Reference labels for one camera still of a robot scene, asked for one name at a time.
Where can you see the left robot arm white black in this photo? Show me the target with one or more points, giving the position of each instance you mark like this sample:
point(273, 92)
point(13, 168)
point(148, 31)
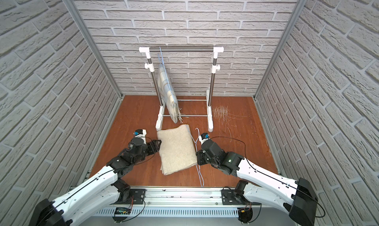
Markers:
point(104, 188)

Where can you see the left controller board with wires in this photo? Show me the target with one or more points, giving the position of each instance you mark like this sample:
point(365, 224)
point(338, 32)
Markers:
point(121, 212)

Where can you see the aluminium front rail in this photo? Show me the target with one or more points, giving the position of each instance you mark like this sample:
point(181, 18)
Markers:
point(183, 202)

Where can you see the loose scarf fringe threads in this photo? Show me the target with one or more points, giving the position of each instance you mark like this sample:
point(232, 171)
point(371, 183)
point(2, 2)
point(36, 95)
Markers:
point(225, 120)

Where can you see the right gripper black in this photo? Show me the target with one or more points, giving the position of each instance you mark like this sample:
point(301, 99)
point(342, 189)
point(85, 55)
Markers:
point(199, 157)

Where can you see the left corner aluminium post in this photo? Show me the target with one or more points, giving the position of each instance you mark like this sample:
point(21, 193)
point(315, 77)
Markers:
point(74, 12)

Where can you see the plaid blue cream scarf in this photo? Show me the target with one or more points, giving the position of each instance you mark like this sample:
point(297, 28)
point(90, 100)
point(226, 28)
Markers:
point(168, 94)

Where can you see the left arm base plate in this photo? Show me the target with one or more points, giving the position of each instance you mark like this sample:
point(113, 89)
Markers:
point(133, 195)

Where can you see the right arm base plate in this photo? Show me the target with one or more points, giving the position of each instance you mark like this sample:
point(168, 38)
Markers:
point(229, 197)

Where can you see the beige wool scarf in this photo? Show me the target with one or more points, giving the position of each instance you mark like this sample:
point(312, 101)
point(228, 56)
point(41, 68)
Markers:
point(177, 151)

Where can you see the metal clothes rack white joints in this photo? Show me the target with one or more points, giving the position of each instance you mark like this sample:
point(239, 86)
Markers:
point(185, 86)

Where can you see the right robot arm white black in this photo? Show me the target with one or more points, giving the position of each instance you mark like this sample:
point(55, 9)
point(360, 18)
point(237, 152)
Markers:
point(257, 185)

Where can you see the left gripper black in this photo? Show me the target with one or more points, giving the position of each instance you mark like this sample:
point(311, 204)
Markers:
point(154, 147)

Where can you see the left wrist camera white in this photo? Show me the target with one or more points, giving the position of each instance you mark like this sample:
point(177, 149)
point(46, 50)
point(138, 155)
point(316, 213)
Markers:
point(141, 133)

